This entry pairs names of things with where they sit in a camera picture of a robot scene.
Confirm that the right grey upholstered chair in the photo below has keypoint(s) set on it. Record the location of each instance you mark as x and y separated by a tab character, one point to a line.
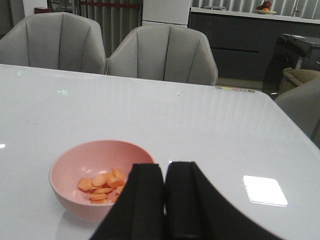
165	52

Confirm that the red bin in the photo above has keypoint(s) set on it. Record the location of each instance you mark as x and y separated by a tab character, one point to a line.
41	10

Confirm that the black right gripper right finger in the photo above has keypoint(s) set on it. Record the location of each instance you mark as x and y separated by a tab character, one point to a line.
196	210

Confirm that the beige cushion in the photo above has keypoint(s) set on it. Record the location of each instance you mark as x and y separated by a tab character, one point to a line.
293	78

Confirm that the dark kitchen counter cabinet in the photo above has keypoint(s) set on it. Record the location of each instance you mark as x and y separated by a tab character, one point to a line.
243	43

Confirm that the orange ham slices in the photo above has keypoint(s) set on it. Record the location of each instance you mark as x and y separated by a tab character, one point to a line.
104	188

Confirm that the pink bowl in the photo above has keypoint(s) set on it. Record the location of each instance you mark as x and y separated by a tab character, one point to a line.
88	160

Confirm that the grey chair at table side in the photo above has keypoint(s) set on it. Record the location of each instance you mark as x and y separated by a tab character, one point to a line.
302	105

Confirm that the red barrier belt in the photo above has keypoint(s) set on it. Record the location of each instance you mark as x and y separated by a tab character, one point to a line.
109	5

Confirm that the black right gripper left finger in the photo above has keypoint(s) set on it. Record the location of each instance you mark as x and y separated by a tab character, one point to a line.
138	213

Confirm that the grey upholstered chair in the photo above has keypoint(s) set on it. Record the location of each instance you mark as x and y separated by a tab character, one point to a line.
58	40
165	52

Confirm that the fruit plate on counter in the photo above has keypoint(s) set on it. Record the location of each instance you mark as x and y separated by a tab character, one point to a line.
265	8

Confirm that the black appliance box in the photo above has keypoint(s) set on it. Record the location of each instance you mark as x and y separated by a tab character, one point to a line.
291	51

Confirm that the left grey upholstered chair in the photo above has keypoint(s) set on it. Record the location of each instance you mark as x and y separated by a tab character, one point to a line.
58	40

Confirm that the white refrigerator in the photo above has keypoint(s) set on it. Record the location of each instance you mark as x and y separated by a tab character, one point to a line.
175	12

